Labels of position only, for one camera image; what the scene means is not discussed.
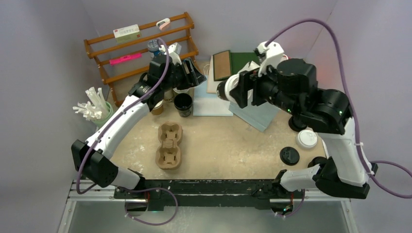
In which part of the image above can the pink highlighter marker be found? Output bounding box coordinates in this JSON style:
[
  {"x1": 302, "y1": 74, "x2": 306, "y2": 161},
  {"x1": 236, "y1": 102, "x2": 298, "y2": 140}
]
[{"x1": 109, "y1": 53, "x2": 142, "y2": 66}]

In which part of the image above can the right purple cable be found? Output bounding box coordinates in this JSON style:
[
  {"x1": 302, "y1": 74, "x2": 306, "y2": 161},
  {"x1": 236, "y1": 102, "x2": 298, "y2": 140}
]
[{"x1": 264, "y1": 18, "x2": 412, "y2": 199}]

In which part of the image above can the green paper bag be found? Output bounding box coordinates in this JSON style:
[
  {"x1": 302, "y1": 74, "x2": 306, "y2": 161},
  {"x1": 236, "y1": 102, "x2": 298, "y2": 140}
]
[{"x1": 212, "y1": 50, "x2": 259, "y2": 81}]

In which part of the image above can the black paper coffee cup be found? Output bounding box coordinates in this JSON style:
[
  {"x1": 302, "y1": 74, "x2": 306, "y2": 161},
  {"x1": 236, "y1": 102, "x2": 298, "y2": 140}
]
[{"x1": 174, "y1": 93, "x2": 193, "y2": 117}]

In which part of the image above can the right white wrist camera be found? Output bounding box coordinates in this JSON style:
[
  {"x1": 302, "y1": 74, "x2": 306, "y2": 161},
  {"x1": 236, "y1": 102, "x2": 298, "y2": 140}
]
[{"x1": 254, "y1": 41, "x2": 288, "y2": 77}]

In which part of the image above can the white pink clip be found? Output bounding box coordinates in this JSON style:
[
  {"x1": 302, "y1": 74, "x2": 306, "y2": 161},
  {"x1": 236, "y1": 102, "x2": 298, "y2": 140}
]
[{"x1": 156, "y1": 18, "x2": 171, "y2": 31}]

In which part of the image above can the black coffee cup lid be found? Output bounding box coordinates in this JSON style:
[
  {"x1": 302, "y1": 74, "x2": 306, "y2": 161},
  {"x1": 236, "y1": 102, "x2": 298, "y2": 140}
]
[{"x1": 279, "y1": 147, "x2": 300, "y2": 166}]

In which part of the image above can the blue white jar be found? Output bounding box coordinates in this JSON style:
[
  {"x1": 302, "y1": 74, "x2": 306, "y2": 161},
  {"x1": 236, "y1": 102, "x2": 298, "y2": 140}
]
[{"x1": 147, "y1": 39, "x2": 161, "y2": 58}]

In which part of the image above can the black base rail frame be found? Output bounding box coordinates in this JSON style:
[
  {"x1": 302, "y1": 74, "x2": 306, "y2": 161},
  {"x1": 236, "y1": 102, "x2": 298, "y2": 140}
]
[{"x1": 114, "y1": 179, "x2": 304, "y2": 213}]

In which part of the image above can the cream kraft paper bag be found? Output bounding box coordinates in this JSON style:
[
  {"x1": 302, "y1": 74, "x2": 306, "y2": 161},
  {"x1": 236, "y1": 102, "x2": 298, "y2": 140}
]
[{"x1": 203, "y1": 56, "x2": 222, "y2": 94}]

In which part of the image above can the white wrapped straws bundle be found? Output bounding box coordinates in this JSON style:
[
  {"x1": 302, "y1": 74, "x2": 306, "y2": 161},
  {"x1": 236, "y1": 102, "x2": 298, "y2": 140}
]
[{"x1": 72, "y1": 87, "x2": 110, "y2": 121}]

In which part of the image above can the black cup lid stack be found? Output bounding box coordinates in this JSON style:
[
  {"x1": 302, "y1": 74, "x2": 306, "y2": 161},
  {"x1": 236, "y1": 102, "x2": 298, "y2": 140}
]
[{"x1": 288, "y1": 116, "x2": 308, "y2": 132}]

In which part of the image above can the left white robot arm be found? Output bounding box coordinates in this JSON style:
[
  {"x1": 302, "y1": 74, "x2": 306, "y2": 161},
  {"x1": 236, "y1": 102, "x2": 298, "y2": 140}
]
[{"x1": 71, "y1": 55, "x2": 206, "y2": 199}]

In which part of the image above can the white cup lid stack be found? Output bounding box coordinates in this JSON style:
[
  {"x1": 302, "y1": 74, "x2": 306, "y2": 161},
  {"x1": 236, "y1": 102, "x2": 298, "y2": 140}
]
[{"x1": 295, "y1": 130, "x2": 318, "y2": 150}]

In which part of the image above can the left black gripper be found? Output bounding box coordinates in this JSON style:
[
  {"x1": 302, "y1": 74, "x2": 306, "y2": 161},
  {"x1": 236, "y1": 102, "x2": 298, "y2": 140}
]
[{"x1": 162, "y1": 58, "x2": 206, "y2": 92}]

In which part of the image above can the white plastic cup lid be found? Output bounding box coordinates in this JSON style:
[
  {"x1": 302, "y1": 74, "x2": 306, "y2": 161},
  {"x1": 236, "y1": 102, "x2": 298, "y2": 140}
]
[{"x1": 224, "y1": 74, "x2": 240, "y2": 103}]

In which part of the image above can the back left paper cup stack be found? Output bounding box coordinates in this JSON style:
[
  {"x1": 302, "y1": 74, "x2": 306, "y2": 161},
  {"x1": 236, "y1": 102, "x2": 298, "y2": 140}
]
[{"x1": 164, "y1": 89, "x2": 174, "y2": 102}]

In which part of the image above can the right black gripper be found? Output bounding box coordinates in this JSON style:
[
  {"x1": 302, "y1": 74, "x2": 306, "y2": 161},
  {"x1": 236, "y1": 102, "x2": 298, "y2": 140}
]
[{"x1": 232, "y1": 60, "x2": 302, "y2": 117}]

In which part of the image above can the wooden shelf rack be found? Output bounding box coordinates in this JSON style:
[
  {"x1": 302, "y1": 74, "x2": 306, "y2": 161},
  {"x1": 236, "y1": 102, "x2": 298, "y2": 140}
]
[{"x1": 84, "y1": 12, "x2": 199, "y2": 106}]

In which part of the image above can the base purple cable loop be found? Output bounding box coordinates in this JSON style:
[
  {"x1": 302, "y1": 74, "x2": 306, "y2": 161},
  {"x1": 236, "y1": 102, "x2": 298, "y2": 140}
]
[{"x1": 124, "y1": 189, "x2": 178, "y2": 227}]

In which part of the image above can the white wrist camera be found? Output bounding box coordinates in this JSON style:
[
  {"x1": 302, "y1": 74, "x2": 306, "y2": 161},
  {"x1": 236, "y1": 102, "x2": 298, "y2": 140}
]
[
  {"x1": 159, "y1": 42, "x2": 182, "y2": 65},
  {"x1": 254, "y1": 41, "x2": 288, "y2": 77}
]

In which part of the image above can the white green box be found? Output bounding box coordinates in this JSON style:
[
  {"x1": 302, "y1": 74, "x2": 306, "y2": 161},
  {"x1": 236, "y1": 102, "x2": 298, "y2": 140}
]
[{"x1": 113, "y1": 24, "x2": 141, "y2": 44}]

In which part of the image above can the brown pulp cup carrier stack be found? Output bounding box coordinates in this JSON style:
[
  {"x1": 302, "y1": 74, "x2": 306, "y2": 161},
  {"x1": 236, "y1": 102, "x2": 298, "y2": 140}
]
[{"x1": 155, "y1": 121, "x2": 183, "y2": 170}]

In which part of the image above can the green straw holder cup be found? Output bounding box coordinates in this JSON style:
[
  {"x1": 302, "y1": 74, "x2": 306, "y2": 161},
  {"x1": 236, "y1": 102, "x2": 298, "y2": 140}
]
[{"x1": 91, "y1": 102, "x2": 114, "y2": 128}]

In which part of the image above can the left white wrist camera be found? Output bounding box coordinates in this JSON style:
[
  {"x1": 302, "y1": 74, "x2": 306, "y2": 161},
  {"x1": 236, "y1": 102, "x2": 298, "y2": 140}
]
[{"x1": 159, "y1": 42, "x2": 182, "y2": 65}]

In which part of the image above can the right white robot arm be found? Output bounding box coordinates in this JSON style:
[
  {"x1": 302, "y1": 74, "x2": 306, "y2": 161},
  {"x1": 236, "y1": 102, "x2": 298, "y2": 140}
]
[{"x1": 219, "y1": 58, "x2": 378, "y2": 199}]

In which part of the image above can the light blue paper bag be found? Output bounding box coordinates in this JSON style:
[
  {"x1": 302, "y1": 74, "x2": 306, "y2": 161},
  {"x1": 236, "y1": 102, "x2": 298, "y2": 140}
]
[{"x1": 228, "y1": 61, "x2": 289, "y2": 133}]

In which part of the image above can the back right paper cup stack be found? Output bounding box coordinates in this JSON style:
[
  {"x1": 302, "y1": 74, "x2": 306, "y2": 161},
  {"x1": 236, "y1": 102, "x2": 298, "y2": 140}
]
[{"x1": 173, "y1": 88, "x2": 190, "y2": 94}]

